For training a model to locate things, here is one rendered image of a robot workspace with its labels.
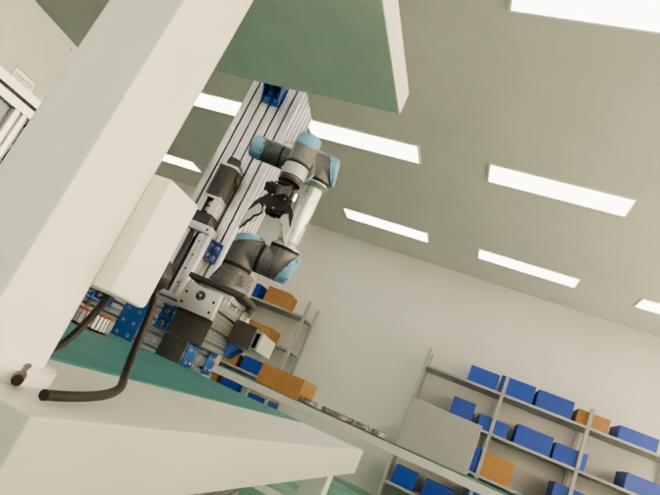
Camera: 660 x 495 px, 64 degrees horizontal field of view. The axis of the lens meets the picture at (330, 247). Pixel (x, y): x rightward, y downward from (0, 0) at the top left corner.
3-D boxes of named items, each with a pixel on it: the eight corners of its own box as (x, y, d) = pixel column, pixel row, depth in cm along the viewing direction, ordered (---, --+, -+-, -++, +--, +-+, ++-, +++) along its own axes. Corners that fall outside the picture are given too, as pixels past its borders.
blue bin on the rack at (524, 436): (509, 443, 667) (515, 425, 673) (543, 457, 653) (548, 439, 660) (513, 442, 629) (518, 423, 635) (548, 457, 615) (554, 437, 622)
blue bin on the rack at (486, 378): (466, 383, 704) (470, 369, 710) (492, 394, 693) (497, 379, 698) (467, 379, 666) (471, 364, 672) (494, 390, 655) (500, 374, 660)
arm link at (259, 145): (287, 136, 212) (254, 127, 164) (311, 146, 212) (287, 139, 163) (276, 163, 214) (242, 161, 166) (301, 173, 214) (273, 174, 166)
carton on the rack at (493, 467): (476, 473, 662) (483, 451, 670) (505, 486, 651) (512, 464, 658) (477, 473, 626) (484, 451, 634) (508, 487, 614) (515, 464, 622)
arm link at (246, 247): (225, 263, 205) (240, 233, 209) (256, 277, 204) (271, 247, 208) (220, 255, 193) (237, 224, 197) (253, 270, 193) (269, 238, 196)
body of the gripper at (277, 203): (288, 225, 157) (303, 191, 160) (283, 214, 149) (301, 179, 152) (264, 216, 158) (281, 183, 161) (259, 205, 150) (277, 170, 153)
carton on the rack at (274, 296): (270, 306, 805) (277, 293, 811) (291, 315, 794) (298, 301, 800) (262, 300, 768) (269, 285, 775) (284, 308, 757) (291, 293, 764)
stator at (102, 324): (86, 325, 119) (94, 310, 120) (118, 341, 114) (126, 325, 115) (45, 309, 110) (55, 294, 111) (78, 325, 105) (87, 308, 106)
